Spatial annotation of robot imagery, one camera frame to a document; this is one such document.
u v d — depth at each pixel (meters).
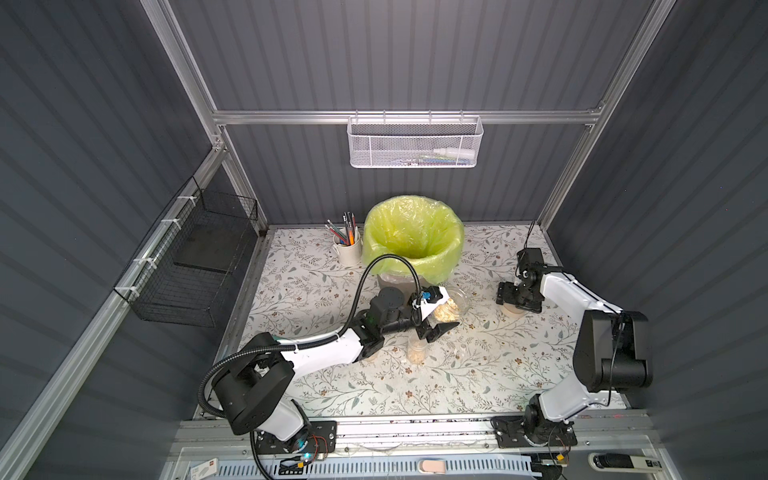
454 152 0.94
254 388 0.43
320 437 0.73
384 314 0.61
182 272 0.72
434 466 0.67
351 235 1.04
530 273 0.69
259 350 0.47
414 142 1.12
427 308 0.65
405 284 0.81
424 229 0.94
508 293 0.85
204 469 0.69
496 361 0.87
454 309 0.75
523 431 0.73
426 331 0.67
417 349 0.84
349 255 1.02
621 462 0.67
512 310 0.87
